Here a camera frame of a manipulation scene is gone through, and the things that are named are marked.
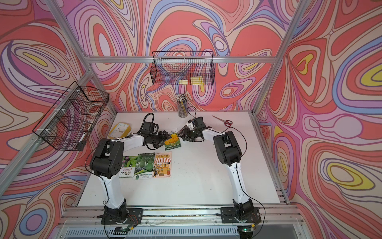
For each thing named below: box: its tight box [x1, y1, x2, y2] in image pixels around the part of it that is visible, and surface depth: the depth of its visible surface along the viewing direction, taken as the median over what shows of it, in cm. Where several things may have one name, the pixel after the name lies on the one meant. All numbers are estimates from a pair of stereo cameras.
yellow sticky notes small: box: [179, 79, 189, 85], surface depth 84 cm
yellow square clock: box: [108, 121, 132, 139], surface depth 107 cm
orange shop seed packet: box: [152, 151, 173, 179], surface depth 93 cm
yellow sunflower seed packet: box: [164, 133, 182, 151], surface depth 103 cm
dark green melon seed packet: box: [133, 152, 156, 181], surface depth 93 cm
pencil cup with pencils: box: [176, 93, 189, 119], surface depth 110 cm
